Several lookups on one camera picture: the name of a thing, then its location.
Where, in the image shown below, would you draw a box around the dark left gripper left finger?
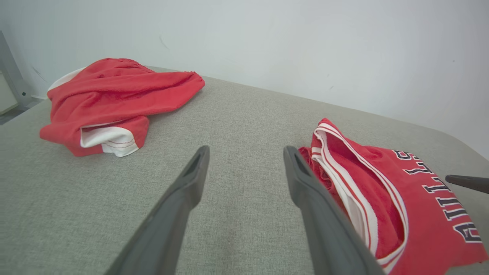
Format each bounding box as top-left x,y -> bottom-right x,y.
105,145 -> 210,275

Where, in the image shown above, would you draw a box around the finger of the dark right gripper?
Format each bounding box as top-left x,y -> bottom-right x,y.
445,175 -> 489,194

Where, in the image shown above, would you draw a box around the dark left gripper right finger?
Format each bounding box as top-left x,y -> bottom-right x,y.
283,146 -> 386,275

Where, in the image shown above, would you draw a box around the red white basketball jersey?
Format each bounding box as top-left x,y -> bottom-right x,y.
299,118 -> 489,275

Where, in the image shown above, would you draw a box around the red white-trimmed shorts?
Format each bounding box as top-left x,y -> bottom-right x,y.
39,58 -> 206,157

